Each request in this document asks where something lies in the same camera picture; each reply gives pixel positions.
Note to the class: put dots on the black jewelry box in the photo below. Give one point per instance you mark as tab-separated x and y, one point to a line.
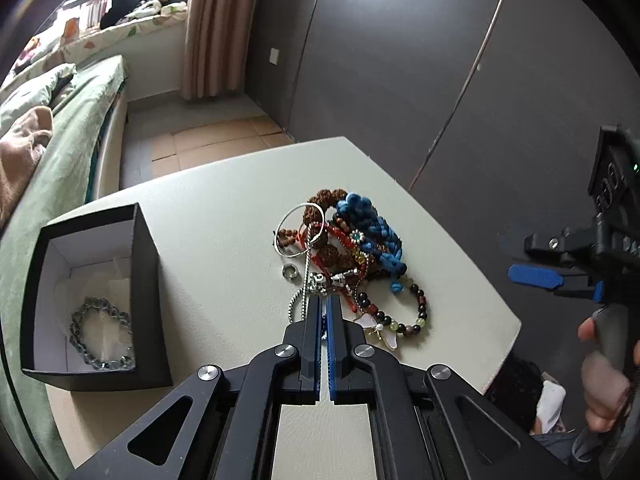
150	280

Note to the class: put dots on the person's right hand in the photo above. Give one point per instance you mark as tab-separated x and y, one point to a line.
605	390

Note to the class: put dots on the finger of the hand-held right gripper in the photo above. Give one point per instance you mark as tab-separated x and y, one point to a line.
560	244
535	276

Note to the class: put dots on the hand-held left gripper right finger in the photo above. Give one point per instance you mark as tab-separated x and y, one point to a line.
332	355

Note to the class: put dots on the pink fleece blanket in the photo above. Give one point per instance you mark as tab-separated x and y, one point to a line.
22	145

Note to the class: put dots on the orange box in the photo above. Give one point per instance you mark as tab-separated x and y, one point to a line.
71	29

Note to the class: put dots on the white wall socket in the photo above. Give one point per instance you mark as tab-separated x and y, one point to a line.
274	55

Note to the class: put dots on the green bed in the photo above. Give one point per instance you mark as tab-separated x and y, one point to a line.
65	160

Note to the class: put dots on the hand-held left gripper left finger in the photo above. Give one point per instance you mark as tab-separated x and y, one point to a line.
314	345

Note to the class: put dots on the colourful clutter pile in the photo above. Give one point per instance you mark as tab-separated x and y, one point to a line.
27	55

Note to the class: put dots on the black bag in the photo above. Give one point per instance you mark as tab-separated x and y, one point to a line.
125	2

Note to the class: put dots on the pale green floral quilt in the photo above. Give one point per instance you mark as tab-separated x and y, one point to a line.
30	92

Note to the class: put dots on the white tissue paper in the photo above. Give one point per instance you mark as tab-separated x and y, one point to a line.
102	280

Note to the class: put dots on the thin silver bangle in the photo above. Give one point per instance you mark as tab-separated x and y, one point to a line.
280	225

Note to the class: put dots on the dark fuzzy cloth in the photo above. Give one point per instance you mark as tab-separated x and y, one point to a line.
517	390

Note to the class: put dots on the row of books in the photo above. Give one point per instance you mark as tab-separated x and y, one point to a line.
95	12

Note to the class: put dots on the grey trousers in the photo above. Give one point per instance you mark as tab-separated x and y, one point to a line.
560	447

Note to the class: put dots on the white butterfly pendant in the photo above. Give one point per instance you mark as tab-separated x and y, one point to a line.
367	321

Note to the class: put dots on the pink curtain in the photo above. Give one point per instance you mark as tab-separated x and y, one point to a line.
220	30

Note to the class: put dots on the leaf print window seat cushion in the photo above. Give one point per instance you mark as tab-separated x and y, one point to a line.
110	35

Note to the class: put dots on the white cloth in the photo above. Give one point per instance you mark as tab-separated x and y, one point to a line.
550	405

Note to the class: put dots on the flat cardboard sheet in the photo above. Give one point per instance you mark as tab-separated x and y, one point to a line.
225	145

